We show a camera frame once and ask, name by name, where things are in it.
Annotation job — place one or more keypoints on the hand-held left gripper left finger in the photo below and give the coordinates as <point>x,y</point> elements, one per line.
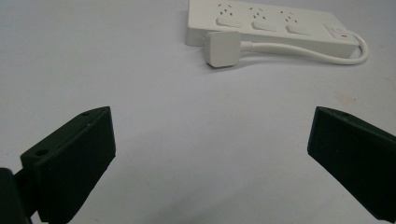
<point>71,158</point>

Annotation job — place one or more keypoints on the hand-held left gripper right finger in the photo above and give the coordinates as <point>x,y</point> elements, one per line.
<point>351,152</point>

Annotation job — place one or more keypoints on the white power strip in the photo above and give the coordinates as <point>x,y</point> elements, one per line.
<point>267,23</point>

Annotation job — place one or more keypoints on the white power plug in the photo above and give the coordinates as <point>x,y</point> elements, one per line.
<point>221,48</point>

